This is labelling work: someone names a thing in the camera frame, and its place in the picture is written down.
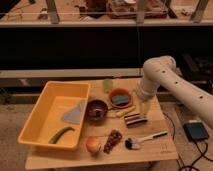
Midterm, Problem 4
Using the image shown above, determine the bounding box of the teal sponge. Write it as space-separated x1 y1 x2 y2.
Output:
112 95 129 105

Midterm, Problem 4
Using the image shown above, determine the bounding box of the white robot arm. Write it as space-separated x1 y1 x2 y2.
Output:
136 56 213 129

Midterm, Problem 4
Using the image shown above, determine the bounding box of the purple bowl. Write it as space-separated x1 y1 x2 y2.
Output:
86 100 108 121

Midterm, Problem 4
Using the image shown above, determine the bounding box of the striped black red block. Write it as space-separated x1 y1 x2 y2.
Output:
124 114 147 127

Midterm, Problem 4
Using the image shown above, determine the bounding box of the yellow banana piece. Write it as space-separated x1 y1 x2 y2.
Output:
115 106 136 118

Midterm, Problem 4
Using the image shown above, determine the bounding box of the black white dish brush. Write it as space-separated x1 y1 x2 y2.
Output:
125 131 168 150

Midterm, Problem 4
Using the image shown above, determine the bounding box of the brown grape bunch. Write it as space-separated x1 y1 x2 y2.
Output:
103 130 122 154

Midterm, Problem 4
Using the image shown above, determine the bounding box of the green cup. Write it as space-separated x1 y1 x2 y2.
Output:
102 79 113 93

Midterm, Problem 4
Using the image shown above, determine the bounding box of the black foot pedal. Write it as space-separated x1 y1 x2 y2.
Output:
183 122 209 141

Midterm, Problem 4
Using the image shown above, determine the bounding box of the orange apple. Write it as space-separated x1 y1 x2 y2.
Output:
86 136 101 154

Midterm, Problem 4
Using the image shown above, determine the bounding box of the grey cloth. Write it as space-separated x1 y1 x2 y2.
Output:
61 99 85 124

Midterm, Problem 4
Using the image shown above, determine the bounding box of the green cucumber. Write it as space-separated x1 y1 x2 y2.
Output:
48 127 74 144

